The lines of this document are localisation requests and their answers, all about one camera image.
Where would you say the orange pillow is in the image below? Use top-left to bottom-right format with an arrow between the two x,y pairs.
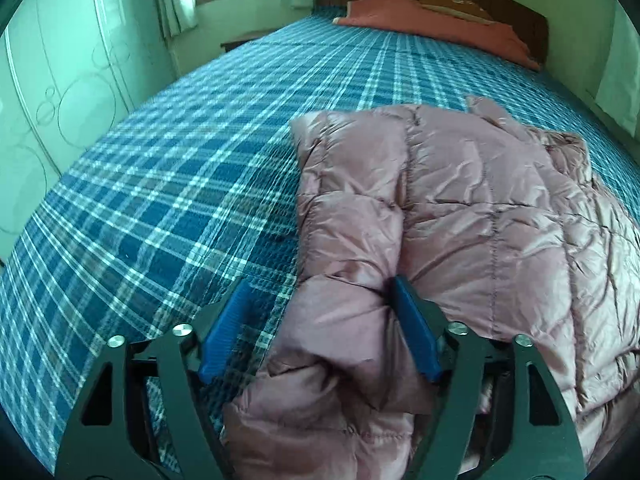
332,0 -> 543,72

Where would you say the bed with blue plaid sheet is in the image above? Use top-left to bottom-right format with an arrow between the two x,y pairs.
0,5 -> 640,476

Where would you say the dark wooden nightstand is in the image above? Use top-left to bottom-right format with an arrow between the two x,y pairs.
220,30 -> 272,54

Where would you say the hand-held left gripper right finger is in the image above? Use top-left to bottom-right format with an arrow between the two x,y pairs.
390,275 -> 588,480

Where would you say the brown patterned cushion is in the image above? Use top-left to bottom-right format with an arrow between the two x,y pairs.
416,0 -> 496,25

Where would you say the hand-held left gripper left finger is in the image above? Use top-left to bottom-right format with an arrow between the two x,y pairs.
54,279 -> 261,480

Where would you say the white wardrobe with circle pattern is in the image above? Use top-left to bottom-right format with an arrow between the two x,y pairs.
0,0 -> 177,266

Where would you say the pink down jacket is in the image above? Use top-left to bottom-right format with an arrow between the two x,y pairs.
220,95 -> 640,480

